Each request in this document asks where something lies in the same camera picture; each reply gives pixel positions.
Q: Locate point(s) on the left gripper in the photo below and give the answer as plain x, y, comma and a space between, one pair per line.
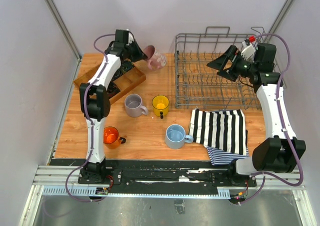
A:
140, 55

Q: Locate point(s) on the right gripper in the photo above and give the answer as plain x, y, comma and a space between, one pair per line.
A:
219, 63

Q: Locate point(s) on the pink ghost pattern mug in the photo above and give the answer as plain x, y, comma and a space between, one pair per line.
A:
154, 59

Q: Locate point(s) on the yellow enamel mug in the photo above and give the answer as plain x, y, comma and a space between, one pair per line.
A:
160, 105

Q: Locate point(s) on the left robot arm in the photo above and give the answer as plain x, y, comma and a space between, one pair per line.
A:
95, 103

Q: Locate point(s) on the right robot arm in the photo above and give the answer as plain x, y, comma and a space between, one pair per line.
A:
281, 151

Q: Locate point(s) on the wooden compartment tray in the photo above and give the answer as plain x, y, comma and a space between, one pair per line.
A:
124, 80

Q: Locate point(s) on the lilac grey mug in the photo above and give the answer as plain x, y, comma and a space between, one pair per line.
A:
134, 106

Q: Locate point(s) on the black white striped cloth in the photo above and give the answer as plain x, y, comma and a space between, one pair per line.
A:
223, 129

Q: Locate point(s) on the orange glass mug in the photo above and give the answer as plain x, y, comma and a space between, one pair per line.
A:
112, 138

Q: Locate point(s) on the light blue mug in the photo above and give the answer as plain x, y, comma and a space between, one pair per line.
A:
176, 137

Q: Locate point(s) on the blue white striped cloth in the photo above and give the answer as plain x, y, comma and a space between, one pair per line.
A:
220, 157

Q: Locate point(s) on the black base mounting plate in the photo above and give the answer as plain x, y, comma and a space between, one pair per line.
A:
127, 172

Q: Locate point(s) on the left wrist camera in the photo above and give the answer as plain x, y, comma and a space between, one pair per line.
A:
130, 38

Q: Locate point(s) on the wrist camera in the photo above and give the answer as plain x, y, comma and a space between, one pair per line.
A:
130, 38
248, 50

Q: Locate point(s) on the grey wire dish rack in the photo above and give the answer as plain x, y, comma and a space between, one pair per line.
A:
197, 85

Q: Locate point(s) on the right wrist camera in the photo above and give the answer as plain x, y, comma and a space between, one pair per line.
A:
248, 50

